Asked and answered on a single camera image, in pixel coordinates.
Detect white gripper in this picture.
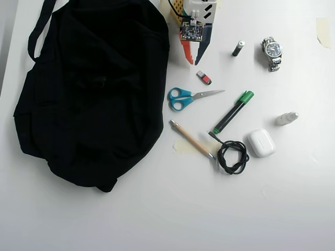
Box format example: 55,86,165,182
180,0,219,66

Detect small white bottle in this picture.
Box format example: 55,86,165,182
276,111,299,126

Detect wooden ballpoint pen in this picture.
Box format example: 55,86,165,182
169,119,216,160

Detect coiled black USB cable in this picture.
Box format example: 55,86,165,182
208,130,250,175

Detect black AA battery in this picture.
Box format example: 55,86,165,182
231,40,245,57

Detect blue handled scissors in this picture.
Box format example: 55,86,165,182
167,87,226,111

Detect white earbuds case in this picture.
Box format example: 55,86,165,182
244,129,276,158

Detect black green marker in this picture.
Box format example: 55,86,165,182
213,90,254,134

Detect silver wristwatch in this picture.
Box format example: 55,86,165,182
260,36,284,72

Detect beige masking tape patch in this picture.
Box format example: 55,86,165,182
172,139,222,157

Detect black fabric bag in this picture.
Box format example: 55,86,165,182
12,0,170,193

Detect beige masking tape strip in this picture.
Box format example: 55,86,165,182
315,17,332,49

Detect bare camera circuit board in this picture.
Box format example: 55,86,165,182
179,17,204,42

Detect red black USB stick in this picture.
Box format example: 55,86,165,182
196,70,212,85

